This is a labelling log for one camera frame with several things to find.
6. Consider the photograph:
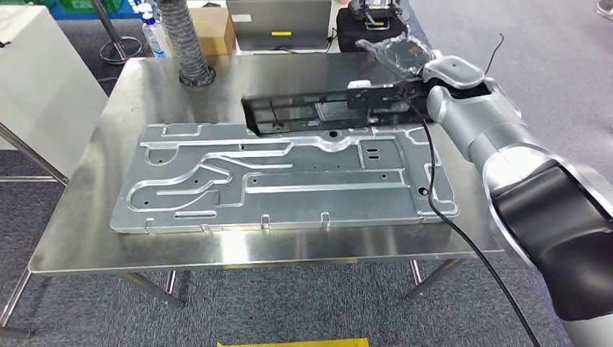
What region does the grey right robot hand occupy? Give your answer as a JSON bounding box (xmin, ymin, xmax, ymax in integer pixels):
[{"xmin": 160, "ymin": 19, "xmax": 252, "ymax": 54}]
[{"xmin": 355, "ymin": 35, "xmax": 487, "ymax": 92}]

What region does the grey stamped metal plate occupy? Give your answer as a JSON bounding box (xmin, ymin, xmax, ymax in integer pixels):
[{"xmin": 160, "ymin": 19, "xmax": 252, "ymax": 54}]
[{"xmin": 108, "ymin": 121, "xmax": 460, "ymax": 236}]

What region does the brown cardboard box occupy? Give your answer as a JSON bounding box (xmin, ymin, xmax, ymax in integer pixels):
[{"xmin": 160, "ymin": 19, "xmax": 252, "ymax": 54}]
[{"xmin": 189, "ymin": 7, "xmax": 236, "ymax": 57}]

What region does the black plastic frame part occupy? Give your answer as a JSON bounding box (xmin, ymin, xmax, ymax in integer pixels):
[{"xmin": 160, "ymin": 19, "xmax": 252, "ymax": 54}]
[{"xmin": 241, "ymin": 81, "xmax": 434, "ymax": 137}]

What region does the black metal device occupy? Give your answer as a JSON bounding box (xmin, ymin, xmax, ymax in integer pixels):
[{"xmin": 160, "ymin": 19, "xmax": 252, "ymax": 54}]
[{"xmin": 347, "ymin": 0, "xmax": 403, "ymax": 30}]

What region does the white cabinet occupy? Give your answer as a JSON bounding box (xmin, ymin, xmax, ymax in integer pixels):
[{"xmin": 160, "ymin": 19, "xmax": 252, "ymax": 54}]
[{"xmin": 0, "ymin": 4, "xmax": 110, "ymax": 181}]

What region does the black bag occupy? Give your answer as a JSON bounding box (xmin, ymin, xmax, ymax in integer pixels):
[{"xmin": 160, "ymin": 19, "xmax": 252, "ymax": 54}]
[{"xmin": 336, "ymin": 7, "xmax": 409, "ymax": 53}]

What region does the stainless steel workbench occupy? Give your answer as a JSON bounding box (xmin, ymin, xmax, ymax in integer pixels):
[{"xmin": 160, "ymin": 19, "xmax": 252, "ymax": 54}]
[{"xmin": 0, "ymin": 51, "xmax": 509, "ymax": 340}]

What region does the grey ribbed hose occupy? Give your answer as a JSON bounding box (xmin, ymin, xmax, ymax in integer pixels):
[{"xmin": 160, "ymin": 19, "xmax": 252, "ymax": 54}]
[{"xmin": 158, "ymin": 0, "xmax": 216, "ymax": 90}]

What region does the grey stanchion post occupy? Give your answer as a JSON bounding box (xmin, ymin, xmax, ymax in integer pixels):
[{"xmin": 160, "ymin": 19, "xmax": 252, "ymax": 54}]
[{"xmin": 90, "ymin": 0, "xmax": 144, "ymax": 66}]

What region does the yellow floor tape square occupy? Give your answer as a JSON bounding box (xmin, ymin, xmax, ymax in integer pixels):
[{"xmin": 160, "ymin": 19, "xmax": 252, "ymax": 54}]
[{"xmin": 216, "ymin": 337, "xmax": 371, "ymax": 347}]

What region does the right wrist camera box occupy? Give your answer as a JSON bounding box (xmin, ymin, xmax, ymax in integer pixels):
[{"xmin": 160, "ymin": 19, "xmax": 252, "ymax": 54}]
[{"xmin": 347, "ymin": 79, "xmax": 418, "ymax": 115}]

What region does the black camera cable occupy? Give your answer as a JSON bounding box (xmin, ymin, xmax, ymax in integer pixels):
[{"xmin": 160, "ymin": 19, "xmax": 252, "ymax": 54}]
[{"xmin": 393, "ymin": 93, "xmax": 542, "ymax": 347}]

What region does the clear spray bottle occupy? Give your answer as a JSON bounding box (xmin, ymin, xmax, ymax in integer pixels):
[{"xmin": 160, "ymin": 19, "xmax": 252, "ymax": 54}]
[{"xmin": 139, "ymin": 4, "xmax": 168, "ymax": 59}]

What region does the grey case with yellow label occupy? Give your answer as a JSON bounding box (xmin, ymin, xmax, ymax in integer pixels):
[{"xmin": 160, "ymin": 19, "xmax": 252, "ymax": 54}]
[{"xmin": 226, "ymin": 0, "xmax": 333, "ymax": 52}]

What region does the thin black wire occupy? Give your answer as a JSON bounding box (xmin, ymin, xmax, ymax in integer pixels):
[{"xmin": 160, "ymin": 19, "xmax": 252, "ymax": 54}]
[{"xmin": 484, "ymin": 32, "xmax": 506, "ymax": 76}]

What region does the green plastic crate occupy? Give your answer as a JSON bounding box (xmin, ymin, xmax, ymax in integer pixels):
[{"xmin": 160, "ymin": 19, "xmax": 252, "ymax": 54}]
[{"xmin": 58, "ymin": 0, "xmax": 121, "ymax": 14}]

